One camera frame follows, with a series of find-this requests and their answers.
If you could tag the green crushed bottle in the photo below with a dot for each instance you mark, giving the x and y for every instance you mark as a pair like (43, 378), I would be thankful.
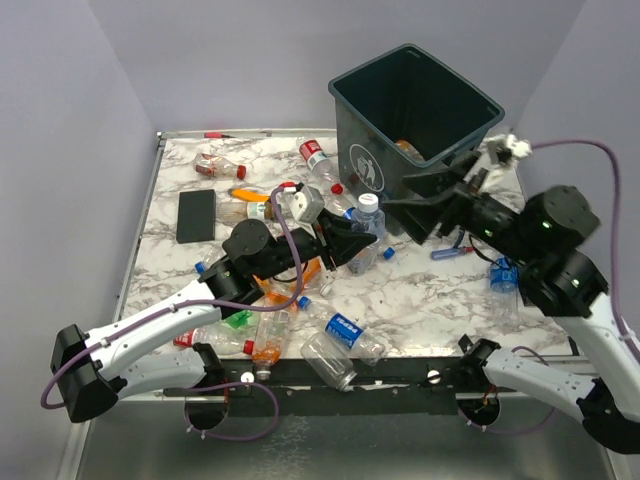
(238, 321)

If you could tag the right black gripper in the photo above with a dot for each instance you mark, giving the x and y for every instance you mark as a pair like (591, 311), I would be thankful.
(422, 213)

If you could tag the orange bottle in bin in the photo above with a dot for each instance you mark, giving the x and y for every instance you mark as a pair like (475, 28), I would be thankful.
(410, 150)

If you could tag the crushed water bottle white cap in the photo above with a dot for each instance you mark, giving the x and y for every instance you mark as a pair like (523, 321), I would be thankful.
(367, 217)

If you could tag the black rectangular block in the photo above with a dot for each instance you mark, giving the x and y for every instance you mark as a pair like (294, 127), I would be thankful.
(196, 216)

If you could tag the dark green plastic bin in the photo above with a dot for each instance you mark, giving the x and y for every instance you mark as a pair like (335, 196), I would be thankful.
(405, 94)

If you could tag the orange crushed bottle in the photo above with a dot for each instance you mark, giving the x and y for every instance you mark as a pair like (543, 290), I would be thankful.
(311, 275)

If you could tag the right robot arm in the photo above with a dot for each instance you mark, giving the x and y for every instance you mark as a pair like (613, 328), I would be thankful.
(542, 241)

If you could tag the orange label large bottle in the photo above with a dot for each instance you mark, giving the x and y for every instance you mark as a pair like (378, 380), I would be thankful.
(271, 339)

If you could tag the orange utility knife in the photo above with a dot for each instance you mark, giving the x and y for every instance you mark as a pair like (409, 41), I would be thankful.
(248, 195)

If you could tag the red label clear bottle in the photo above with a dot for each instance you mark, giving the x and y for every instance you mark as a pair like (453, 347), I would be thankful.
(318, 162)

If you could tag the blue screwdriver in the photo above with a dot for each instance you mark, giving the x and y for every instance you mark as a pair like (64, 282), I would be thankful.
(449, 253)

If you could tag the red marker pen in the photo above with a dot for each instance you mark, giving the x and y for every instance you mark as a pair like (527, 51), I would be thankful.
(217, 135)

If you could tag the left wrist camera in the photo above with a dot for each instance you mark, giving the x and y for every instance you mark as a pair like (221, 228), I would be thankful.
(303, 202)

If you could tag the pepsi bottle right side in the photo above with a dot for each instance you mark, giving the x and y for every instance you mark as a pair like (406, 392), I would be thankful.
(504, 290)

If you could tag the clear bottle blue cap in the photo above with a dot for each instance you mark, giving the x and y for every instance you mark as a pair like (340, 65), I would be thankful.
(203, 265)

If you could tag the red label bottle front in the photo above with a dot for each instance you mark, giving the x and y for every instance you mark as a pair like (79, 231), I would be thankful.
(223, 341)

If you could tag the pepsi label clear bottle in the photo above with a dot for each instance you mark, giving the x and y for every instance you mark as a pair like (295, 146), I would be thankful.
(358, 341)

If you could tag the starbucks glass bottle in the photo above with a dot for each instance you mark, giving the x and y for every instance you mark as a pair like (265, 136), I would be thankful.
(239, 211)

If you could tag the clear glass jar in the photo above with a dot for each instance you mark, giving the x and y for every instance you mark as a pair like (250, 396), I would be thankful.
(329, 361)

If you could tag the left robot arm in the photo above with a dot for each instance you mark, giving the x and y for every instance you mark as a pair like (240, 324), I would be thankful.
(92, 371)

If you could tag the blue handled pliers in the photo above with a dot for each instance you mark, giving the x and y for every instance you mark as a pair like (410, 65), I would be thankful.
(454, 240)

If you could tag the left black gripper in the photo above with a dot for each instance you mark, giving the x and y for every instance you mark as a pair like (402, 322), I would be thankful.
(336, 237)

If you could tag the crushed bottle red cap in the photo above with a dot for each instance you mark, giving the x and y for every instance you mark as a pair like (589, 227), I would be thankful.
(218, 167)

